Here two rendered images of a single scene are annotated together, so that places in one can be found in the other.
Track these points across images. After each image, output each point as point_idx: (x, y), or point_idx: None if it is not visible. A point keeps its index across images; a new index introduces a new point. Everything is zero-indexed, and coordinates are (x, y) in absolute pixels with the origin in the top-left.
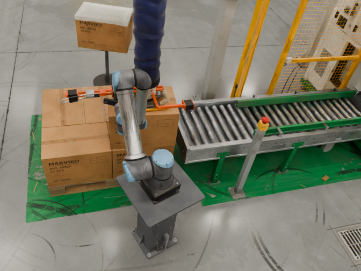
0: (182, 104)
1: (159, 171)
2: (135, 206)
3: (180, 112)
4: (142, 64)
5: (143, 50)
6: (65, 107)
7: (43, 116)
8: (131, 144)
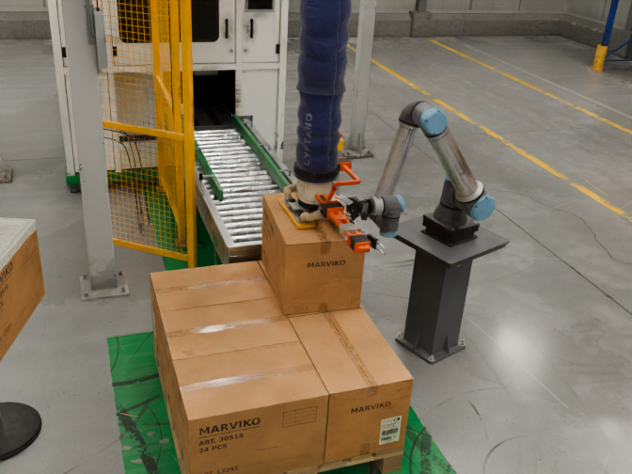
0: (343, 165)
1: None
2: (487, 248)
3: None
4: (339, 136)
5: (339, 111)
6: (253, 371)
7: (292, 398)
8: (472, 174)
